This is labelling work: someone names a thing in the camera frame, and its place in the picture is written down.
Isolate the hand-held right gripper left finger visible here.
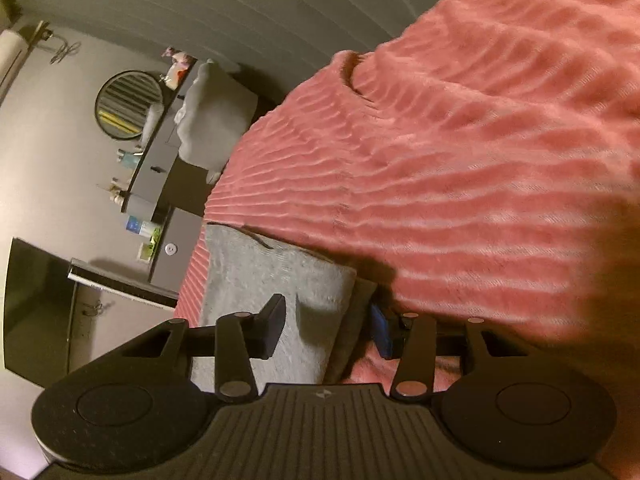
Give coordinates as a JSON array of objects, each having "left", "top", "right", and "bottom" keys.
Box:
[{"left": 120, "top": 294, "right": 287, "bottom": 403}]

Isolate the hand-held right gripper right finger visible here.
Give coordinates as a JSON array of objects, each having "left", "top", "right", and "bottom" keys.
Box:
[{"left": 369, "top": 305, "right": 531, "bottom": 403}]

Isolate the grey knitted sweater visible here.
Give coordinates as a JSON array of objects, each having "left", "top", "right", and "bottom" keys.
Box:
[{"left": 191, "top": 223, "right": 378, "bottom": 391}]

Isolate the small grey cabinet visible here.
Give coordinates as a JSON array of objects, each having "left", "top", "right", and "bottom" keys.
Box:
[{"left": 148, "top": 207, "right": 206, "bottom": 292}]

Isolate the green tray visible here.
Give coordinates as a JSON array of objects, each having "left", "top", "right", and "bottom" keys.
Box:
[{"left": 139, "top": 227, "right": 163, "bottom": 262}]

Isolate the tall white standing panel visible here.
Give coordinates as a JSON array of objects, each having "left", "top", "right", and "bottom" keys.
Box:
[{"left": 67, "top": 257, "right": 180, "bottom": 309}]

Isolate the pink ribbed blanket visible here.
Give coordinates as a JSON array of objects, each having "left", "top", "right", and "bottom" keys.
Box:
[{"left": 177, "top": 0, "right": 640, "bottom": 396}]

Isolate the grey vanity desk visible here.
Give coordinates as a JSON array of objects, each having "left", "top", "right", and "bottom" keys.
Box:
[{"left": 122, "top": 67, "right": 201, "bottom": 221}]

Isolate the grey upholstered chair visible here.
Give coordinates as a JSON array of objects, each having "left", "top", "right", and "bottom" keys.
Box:
[{"left": 173, "top": 59, "right": 259, "bottom": 184}]

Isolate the pink plush toy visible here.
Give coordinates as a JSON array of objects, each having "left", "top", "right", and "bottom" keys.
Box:
[{"left": 164, "top": 46, "right": 193, "bottom": 68}]

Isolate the wall television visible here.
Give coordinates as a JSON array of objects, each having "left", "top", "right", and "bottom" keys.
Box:
[{"left": 2, "top": 237, "right": 77, "bottom": 389}]

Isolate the round wall mirror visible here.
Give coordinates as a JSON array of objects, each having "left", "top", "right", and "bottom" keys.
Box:
[{"left": 95, "top": 70, "right": 165, "bottom": 141}]

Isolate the white wall appliance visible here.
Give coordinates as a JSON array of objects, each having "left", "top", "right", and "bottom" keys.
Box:
[{"left": 0, "top": 21, "right": 51, "bottom": 93}]

